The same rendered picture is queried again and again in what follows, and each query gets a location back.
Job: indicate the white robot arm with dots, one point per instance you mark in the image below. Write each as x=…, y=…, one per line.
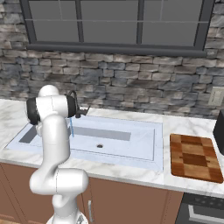
x=55, y=145

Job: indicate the pale blue sink basin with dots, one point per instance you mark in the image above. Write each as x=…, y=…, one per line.
x=116, y=140

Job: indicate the dark grey sink faucet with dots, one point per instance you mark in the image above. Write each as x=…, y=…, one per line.
x=78, y=108

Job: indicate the wooden checkered cutting board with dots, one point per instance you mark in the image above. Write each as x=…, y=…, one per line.
x=194, y=157

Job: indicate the blue water stream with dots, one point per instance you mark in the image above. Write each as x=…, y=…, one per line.
x=71, y=127

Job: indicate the dark framed window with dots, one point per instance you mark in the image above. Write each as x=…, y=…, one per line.
x=116, y=23

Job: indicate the brown cupboard door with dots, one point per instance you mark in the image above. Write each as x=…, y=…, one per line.
x=128, y=202
x=17, y=192

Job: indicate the black countertop appliance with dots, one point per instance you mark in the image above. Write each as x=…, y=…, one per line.
x=220, y=128

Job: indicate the beige wall outlet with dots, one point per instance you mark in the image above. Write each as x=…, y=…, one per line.
x=216, y=96

